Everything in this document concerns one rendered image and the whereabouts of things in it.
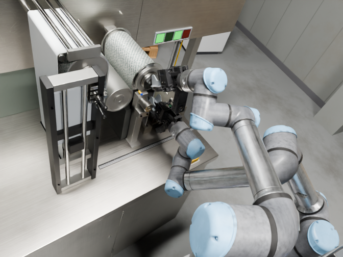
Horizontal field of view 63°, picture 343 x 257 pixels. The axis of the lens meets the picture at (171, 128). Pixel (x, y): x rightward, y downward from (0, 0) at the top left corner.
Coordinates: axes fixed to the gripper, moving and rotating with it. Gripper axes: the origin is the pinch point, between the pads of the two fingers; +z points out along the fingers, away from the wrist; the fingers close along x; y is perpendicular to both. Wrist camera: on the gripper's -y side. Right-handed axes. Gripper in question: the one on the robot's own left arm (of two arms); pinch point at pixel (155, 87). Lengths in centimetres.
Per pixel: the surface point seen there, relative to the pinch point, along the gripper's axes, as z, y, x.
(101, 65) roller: -4.0, 12.5, 21.7
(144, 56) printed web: 2.4, 12.3, 0.5
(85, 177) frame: 13.9, -29.0, 32.4
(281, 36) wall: 137, -1, -310
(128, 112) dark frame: 12.6, -9.0, 7.6
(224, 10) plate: 24, 28, -73
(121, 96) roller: 5.6, -0.4, 12.7
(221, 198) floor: 58, -112, -80
